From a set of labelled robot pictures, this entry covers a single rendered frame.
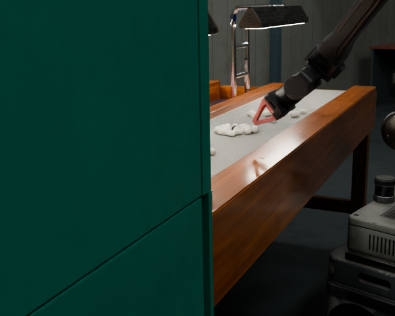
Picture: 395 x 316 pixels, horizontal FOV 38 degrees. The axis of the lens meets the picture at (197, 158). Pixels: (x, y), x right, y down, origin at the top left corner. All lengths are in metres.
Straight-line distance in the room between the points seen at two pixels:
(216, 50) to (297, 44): 1.26
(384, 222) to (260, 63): 3.72
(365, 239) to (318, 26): 4.55
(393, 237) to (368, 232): 0.08
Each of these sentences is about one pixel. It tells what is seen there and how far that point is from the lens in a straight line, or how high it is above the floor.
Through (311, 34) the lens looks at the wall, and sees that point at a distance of 6.13.
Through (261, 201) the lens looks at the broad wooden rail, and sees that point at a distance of 1.25.
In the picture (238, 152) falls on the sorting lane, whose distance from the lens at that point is 1.53.
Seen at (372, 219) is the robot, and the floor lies 0.47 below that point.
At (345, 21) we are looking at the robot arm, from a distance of 1.26.
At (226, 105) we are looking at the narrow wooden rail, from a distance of 2.11.
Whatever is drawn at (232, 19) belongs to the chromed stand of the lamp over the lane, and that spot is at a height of 1.07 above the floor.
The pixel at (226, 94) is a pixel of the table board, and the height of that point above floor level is 0.69.
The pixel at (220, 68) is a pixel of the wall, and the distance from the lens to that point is 4.92.
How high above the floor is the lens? 1.12
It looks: 15 degrees down
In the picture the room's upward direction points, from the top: 1 degrees counter-clockwise
